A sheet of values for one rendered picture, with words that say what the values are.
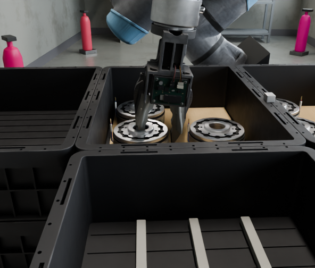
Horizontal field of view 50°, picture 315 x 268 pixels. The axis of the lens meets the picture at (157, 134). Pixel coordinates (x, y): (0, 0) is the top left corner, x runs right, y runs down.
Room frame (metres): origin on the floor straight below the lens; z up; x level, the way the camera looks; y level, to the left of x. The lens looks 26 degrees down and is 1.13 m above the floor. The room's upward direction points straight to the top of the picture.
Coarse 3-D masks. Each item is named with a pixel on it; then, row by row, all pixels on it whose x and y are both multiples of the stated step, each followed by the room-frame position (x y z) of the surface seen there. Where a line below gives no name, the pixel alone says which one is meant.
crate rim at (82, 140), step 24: (240, 72) 0.71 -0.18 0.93; (96, 96) 0.56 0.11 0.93; (96, 144) 0.38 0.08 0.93; (120, 144) 0.38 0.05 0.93; (144, 144) 0.38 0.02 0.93; (168, 144) 0.38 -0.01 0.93; (192, 144) 0.38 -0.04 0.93; (216, 144) 0.38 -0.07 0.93; (240, 144) 0.38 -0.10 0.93; (264, 144) 0.38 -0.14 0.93; (288, 144) 0.38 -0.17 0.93
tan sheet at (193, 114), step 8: (168, 112) 0.73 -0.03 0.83; (192, 112) 0.73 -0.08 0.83; (200, 112) 0.73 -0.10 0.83; (208, 112) 0.73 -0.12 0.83; (216, 112) 0.73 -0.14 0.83; (224, 112) 0.73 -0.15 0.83; (168, 120) 0.68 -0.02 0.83; (192, 120) 0.68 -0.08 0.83; (112, 128) 0.64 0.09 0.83; (168, 128) 0.64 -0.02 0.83; (184, 128) 0.64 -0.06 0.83; (112, 136) 0.60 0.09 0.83; (184, 136) 0.60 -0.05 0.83
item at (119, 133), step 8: (128, 120) 0.61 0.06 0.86; (152, 120) 0.61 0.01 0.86; (120, 128) 0.58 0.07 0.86; (160, 128) 0.58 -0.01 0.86; (120, 136) 0.54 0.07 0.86; (128, 136) 0.54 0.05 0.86; (136, 136) 0.54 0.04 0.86; (144, 136) 0.54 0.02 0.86; (152, 136) 0.54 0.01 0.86; (160, 136) 0.54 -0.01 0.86
